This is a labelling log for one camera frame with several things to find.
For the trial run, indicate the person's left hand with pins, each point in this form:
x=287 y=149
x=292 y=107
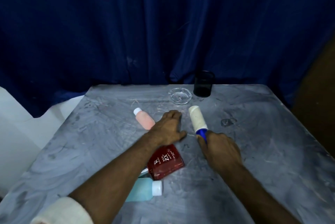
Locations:
x=167 y=129

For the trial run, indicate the person's right hand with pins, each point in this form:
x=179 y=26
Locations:
x=222 y=154

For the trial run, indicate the pink bottle white cap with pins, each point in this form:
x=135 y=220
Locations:
x=144 y=120

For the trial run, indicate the white lint roll refill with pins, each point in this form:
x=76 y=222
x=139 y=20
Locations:
x=197 y=119

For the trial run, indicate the red perfume bottle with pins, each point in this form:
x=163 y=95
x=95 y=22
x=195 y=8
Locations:
x=167 y=163

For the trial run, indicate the clear glass ashtray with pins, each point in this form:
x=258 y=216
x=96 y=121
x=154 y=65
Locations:
x=180 y=96

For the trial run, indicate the black mesh cup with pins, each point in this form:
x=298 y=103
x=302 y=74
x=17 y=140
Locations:
x=203 y=86

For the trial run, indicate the light blue bottle white cap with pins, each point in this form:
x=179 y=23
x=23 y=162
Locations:
x=142 y=191

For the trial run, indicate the person's right forearm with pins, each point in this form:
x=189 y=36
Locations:
x=254 y=195

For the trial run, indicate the person's left forearm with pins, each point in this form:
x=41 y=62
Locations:
x=117 y=179

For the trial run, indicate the dark blue curtain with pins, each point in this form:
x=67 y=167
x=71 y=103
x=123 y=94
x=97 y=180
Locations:
x=157 y=22

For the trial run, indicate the brown wooden panel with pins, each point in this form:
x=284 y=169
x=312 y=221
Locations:
x=319 y=100

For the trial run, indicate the plaid shirt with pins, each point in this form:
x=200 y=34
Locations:
x=62 y=212

